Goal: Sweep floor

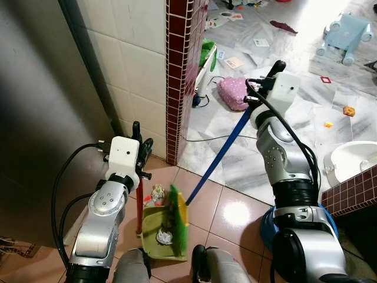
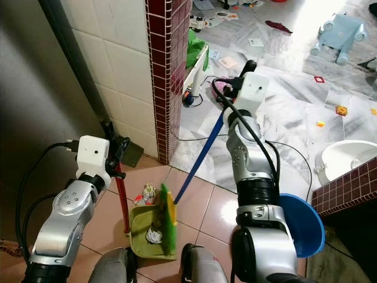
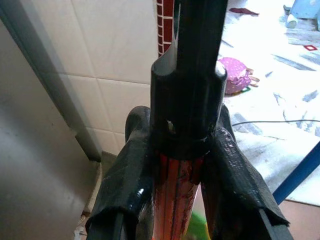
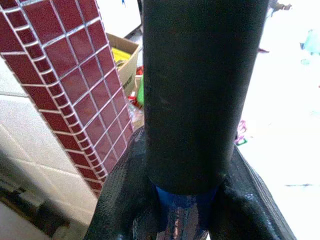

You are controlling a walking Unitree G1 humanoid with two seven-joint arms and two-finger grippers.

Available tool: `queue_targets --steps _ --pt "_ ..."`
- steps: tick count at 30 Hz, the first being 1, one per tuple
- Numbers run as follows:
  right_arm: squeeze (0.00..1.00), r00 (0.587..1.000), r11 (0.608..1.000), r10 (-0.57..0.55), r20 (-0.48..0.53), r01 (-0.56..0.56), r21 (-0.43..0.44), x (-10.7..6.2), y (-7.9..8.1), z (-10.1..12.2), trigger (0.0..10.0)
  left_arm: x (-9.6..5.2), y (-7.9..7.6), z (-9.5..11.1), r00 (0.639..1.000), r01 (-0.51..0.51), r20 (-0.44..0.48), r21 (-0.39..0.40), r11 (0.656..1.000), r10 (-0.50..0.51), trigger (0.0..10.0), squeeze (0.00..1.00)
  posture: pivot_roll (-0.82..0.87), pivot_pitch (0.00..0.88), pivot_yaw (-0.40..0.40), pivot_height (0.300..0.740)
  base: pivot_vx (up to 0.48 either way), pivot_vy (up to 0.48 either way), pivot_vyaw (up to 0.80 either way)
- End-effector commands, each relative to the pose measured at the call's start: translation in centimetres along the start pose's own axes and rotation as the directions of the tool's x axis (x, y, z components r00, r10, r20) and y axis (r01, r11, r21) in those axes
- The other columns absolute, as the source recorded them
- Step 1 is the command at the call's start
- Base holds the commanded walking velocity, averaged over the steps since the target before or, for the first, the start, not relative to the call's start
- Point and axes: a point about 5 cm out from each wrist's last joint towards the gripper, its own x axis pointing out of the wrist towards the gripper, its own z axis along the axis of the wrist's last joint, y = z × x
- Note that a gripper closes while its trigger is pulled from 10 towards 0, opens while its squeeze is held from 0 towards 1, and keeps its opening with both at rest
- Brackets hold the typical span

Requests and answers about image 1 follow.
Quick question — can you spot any green dustpan with red handle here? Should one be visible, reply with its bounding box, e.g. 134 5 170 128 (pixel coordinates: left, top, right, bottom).
136 176 190 262

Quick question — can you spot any blue-handled green broom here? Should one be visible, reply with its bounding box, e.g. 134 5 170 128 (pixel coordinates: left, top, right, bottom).
167 97 261 261

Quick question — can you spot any patterned brown floor mat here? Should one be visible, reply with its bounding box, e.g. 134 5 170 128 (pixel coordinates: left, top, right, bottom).
0 235 40 261

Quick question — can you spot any small colourful toy scrap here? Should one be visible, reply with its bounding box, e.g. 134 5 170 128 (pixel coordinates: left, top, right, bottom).
151 184 166 205

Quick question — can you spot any pink polka-dot cushion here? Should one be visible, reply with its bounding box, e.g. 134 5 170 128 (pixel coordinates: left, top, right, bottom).
216 76 252 112

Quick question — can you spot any beige picture card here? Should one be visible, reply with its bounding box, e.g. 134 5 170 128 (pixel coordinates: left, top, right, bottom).
224 56 244 70

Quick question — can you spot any dark red cloth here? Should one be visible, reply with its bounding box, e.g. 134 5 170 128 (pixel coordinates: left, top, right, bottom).
269 20 299 35

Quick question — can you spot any white stand with green cloth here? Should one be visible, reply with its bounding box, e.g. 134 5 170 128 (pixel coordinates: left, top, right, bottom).
193 38 219 100

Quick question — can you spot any crumpled white paper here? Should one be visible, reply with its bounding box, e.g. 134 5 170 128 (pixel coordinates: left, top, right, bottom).
156 229 175 246

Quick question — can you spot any light blue toy car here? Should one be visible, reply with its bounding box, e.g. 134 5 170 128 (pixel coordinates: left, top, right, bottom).
316 12 373 66

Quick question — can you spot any grey metal door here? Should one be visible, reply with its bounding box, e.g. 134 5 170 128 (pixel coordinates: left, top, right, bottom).
0 0 128 251

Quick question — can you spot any grey left robot leg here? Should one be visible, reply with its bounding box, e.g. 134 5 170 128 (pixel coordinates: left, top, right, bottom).
111 247 152 283

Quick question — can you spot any grey robot leg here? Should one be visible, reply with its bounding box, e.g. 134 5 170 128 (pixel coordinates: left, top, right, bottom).
111 247 152 283
190 243 261 283

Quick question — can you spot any grey right robot leg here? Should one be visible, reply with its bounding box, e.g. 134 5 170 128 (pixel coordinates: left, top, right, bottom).
190 243 261 283

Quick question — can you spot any blue plastic basin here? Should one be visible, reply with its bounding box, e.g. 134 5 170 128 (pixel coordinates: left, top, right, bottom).
260 203 340 251

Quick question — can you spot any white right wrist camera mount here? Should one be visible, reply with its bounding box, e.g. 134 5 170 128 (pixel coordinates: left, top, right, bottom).
258 71 300 120

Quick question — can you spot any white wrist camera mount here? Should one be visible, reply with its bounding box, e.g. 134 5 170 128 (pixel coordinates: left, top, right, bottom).
105 136 141 190
258 71 300 120

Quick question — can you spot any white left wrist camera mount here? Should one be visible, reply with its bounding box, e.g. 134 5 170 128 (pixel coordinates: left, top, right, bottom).
105 136 141 190

